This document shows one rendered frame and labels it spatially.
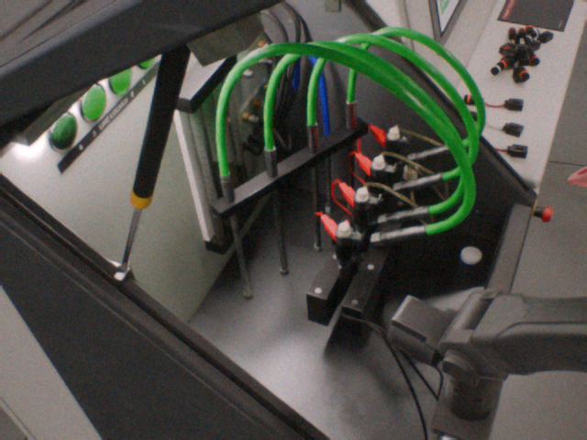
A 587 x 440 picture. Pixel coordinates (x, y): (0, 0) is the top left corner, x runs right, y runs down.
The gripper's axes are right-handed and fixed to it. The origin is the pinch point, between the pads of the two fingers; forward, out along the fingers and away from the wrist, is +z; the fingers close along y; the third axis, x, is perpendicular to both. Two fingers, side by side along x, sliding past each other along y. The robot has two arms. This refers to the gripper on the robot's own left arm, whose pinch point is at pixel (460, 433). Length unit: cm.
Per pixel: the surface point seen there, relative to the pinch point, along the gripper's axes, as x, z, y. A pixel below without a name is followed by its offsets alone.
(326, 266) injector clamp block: -29.2, 5.2, -23.3
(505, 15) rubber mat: -19, 4, -113
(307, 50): -28, -39, -21
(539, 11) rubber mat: -12, 4, -117
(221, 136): -43, -21, -21
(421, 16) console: -27, -19, -66
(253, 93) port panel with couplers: -53, -10, -46
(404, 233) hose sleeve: -15.0, -10.9, -21.1
